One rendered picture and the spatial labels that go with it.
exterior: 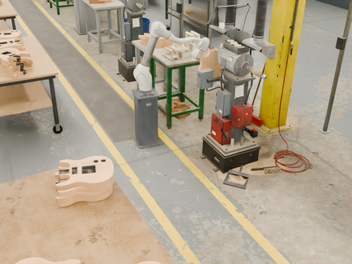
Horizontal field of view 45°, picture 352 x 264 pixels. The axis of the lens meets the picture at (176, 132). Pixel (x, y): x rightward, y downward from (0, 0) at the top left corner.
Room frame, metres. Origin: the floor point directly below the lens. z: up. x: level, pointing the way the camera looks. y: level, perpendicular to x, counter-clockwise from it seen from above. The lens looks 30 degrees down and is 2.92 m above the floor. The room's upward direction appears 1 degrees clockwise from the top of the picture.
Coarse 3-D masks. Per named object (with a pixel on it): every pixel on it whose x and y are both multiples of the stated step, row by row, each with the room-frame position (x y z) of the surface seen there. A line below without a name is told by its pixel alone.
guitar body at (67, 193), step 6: (60, 168) 2.67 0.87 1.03; (66, 168) 2.67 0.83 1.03; (60, 180) 2.54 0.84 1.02; (66, 180) 2.52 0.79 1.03; (78, 186) 2.45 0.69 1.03; (102, 186) 2.46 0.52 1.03; (108, 186) 2.49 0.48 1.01; (60, 192) 2.39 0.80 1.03; (66, 192) 2.39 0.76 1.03; (72, 192) 2.42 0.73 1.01
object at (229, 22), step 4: (228, 0) 4.71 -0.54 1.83; (232, 0) 4.70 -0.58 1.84; (228, 4) 4.70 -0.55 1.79; (232, 4) 4.70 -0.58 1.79; (228, 8) 4.70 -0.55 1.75; (232, 8) 4.70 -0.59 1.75; (228, 12) 4.70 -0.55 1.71; (232, 12) 4.70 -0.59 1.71; (228, 16) 4.70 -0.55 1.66; (232, 16) 4.70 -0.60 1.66; (228, 20) 4.69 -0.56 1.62; (232, 20) 4.71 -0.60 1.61; (228, 24) 4.69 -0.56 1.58; (232, 24) 4.70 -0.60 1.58; (228, 28) 4.69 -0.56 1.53; (232, 28) 4.70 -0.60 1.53
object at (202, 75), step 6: (198, 72) 4.46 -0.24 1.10; (204, 72) 4.41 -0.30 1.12; (210, 72) 4.44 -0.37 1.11; (198, 78) 4.45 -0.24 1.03; (204, 78) 4.41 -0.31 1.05; (210, 78) 4.45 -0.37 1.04; (198, 84) 4.45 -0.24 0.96; (204, 84) 4.41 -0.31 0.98; (210, 84) 4.45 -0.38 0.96; (210, 90) 4.46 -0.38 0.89
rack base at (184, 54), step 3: (177, 48) 5.47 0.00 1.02; (180, 48) 5.47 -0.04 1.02; (174, 51) 5.47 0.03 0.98; (180, 51) 5.35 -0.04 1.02; (183, 51) 5.35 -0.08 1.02; (189, 51) 5.37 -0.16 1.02; (180, 54) 5.34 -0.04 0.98; (183, 54) 5.33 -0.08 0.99; (186, 54) 5.35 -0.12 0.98; (189, 54) 5.37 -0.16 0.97; (180, 57) 5.34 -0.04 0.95; (183, 57) 5.33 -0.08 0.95; (186, 57) 5.35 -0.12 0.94; (189, 57) 5.37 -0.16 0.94
